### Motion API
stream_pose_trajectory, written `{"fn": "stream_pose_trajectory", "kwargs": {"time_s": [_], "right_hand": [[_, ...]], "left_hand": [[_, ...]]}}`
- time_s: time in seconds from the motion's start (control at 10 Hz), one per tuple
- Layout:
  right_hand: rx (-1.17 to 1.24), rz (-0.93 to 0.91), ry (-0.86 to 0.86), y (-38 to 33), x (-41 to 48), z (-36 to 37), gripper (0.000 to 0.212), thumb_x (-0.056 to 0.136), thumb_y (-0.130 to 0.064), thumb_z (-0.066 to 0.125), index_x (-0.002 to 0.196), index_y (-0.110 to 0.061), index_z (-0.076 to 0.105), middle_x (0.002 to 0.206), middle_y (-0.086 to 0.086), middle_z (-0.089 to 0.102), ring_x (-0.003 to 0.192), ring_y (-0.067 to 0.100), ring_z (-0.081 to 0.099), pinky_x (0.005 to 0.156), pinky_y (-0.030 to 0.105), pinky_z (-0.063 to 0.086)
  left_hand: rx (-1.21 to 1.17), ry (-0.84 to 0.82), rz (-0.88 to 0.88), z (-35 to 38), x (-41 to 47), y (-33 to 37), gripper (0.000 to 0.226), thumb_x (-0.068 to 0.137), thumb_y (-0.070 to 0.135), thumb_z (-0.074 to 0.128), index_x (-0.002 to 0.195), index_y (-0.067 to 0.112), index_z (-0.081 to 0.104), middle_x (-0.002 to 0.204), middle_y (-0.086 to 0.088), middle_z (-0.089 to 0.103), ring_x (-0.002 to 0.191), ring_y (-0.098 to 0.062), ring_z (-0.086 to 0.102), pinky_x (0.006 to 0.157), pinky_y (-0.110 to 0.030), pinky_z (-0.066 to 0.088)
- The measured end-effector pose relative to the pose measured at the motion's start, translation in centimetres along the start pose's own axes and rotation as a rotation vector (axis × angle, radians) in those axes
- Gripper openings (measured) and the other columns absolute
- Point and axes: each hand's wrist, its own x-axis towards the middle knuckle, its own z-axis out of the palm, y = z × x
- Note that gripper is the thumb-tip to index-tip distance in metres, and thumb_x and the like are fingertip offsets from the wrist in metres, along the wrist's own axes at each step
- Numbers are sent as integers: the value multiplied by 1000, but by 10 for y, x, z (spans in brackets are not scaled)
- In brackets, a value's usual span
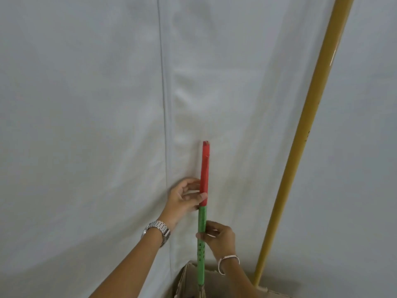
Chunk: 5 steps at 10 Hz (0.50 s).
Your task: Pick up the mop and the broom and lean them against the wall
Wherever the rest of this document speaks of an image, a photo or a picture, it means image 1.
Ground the person's right hand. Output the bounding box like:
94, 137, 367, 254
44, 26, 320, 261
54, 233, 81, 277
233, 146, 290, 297
195, 221, 238, 265

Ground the person's left hand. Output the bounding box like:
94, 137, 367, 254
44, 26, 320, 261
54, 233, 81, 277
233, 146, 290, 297
163, 178, 208, 231

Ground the straw broom green red handle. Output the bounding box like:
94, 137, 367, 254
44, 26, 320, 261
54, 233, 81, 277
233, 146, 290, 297
196, 140, 211, 298

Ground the yellow mop handle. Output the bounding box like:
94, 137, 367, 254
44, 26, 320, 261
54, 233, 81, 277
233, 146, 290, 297
251, 0, 356, 288

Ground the person's left forearm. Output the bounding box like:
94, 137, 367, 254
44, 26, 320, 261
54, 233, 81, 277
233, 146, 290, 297
88, 228, 165, 298

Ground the silver metal wristwatch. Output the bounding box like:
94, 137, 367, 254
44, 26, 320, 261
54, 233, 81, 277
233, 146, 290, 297
141, 221, 172, 248

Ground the brown cardboard box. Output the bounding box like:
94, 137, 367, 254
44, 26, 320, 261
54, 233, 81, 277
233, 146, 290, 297
172, 260, 293, 298

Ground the silver bangle bracelet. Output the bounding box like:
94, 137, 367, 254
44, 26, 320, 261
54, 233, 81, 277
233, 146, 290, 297
217, 255, 241, 276

